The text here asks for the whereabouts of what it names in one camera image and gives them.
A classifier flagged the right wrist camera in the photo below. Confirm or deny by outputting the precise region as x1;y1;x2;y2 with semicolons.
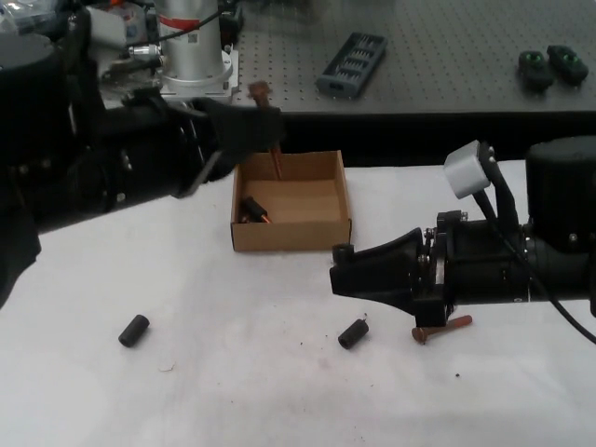
442;140;495;201

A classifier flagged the grey-blue bit set case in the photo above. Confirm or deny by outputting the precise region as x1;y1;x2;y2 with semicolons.
315;32;389;100

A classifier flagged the black sleeve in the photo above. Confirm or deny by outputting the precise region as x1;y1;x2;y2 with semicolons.
117;314;150;348
336;317;371;351
243;196;267;220
332;242;356;266

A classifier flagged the copper bolt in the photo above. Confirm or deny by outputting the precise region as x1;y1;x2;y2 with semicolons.
410;314;474;346
238;210;273;226
248;81;287;181

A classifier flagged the cardboard box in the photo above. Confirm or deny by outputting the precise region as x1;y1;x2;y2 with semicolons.
230;149;353;253

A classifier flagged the silver-white machine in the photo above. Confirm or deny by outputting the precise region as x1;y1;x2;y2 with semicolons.
156;0;241;102

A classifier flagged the black machine cable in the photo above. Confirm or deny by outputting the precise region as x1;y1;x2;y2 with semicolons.
159;7;221;44

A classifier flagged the metal bench with holes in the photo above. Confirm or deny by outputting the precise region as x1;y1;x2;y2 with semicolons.
218;0;596;116

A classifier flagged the black part with green ring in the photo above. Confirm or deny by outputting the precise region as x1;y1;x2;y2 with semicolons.
545;44;589;87
517;47;556;90

